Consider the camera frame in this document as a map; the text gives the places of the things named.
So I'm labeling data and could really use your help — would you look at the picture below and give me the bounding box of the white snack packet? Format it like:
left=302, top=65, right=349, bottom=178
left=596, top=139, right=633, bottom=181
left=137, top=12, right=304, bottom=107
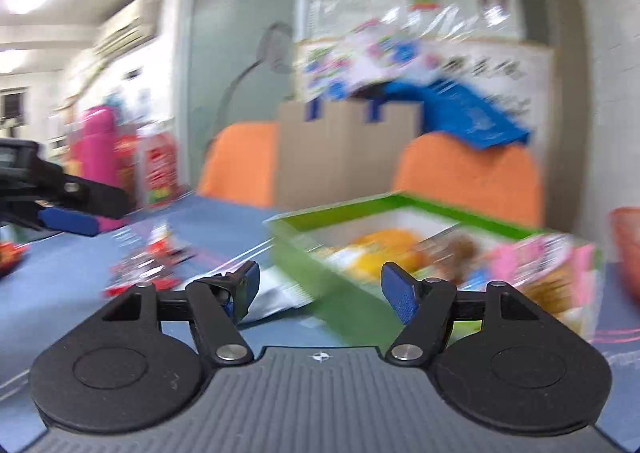
left=242, top=265, right=314, bottom=324

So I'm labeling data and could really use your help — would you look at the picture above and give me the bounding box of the pink thermos bottle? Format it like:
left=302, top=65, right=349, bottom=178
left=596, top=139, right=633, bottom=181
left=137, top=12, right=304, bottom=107
left=68, top=104, right=132, bottom=234

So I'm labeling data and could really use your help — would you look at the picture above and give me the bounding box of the pink striped chip bag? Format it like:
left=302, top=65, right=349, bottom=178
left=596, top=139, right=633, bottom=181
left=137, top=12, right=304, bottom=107
left=484, top=233, right=598, bottom=315

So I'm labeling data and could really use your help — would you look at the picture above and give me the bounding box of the yellow egg yolk pastry packet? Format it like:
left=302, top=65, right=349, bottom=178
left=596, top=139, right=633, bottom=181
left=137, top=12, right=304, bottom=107
left=326, top=228, right=424, bottom=284

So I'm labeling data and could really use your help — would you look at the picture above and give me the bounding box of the small red brown snack packet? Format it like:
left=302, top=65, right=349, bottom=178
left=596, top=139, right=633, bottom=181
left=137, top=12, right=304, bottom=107
left=0, top=241, right=26, bottom=277

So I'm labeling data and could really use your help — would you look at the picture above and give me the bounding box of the brown cardboard sheet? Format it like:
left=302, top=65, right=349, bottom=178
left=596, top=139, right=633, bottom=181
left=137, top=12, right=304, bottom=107
left=273, top=100, right=421, bottom=210

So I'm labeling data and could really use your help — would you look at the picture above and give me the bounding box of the green open cardboard box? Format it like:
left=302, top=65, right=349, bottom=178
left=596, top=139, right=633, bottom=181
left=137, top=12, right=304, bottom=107
left=266, top=193, right=602, bottom=349

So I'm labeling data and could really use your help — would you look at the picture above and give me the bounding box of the white juice bottle red label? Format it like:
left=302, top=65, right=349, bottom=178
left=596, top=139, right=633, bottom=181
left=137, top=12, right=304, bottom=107
left=137, top=130, right=179, bottom=210

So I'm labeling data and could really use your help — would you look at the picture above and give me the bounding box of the clear orange nut packet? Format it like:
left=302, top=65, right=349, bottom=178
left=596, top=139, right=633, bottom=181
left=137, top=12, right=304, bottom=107
left=416, top=226, right=480, bottom=286

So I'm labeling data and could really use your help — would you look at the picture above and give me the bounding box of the orange chair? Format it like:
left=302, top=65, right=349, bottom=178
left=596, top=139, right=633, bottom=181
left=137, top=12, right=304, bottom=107
left=392, top=132, right=544, bottom=228
left=196, top=122, right=278, bottom=208

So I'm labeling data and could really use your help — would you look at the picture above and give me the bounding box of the dark red date packet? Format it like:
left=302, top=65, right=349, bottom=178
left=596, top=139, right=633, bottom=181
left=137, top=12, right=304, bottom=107
left=103, top=220, right=195, bottom=298

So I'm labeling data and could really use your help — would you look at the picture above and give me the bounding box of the blue fabric bag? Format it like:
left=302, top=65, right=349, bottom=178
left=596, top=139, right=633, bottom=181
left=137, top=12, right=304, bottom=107
left=366, top=78, right=530, bottom=151

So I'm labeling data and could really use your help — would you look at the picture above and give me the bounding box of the red plastic bowl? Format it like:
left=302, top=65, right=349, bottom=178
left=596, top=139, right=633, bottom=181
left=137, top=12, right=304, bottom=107
left=608, top=207, right=640, bottom=301

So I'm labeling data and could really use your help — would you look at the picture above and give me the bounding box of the floral cloth bundle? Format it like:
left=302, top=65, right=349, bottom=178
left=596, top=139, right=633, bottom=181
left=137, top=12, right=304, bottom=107
left=295, top=21, right=444, bottom=101

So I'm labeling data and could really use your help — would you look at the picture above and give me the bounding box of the air conditioner unit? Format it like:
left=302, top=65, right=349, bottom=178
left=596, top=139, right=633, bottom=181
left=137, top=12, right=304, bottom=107
left=93, top=0, right=160, bottom=60

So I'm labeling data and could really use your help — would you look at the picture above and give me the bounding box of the right orange chair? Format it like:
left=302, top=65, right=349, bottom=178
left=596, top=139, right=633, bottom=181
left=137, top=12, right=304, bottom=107
left=392, top=132, right=544, bottom=228

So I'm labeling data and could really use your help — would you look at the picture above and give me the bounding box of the left orange chair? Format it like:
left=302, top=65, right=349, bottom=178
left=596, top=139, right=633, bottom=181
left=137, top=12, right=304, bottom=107
left=196, top=122, right=278, bottom=208

